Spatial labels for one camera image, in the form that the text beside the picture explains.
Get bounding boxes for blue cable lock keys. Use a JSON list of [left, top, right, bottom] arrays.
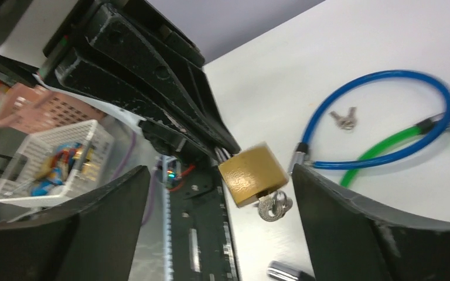
[[329, 107, 357, 131]]

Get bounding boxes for small brass padlock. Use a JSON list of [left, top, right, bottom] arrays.
[[218, 142, 289, 208]]

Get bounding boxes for small padlock keys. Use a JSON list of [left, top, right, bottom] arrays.
[[254, 190, 293, 222]]

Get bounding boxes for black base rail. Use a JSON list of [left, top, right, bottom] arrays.
[[162, 157, 240, 280]]

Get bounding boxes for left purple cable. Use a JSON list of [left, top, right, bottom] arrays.
[[111, 132, 158, 227]]

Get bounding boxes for green cable lock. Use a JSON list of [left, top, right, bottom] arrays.
[[339, 109, 450, 189]]

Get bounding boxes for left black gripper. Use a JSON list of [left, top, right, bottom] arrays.
[[38, 1, 240, 157]]

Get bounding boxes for white plastic basket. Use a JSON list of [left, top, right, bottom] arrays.
[[0, 119, 115, 208]]

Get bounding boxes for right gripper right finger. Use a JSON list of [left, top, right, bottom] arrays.
[[291, 165, 450, 280]]

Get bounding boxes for red cable lock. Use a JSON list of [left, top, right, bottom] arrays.
[[266, 261, 316, 281]]

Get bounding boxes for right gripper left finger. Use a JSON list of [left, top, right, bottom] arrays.
[[0, 166, 151, 280]]

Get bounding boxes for blue cable lock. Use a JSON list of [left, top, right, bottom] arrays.
[[288, 70, 450, 175]]

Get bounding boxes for pink plastic basket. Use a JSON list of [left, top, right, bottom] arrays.
[[0, 83, 106, 134]]

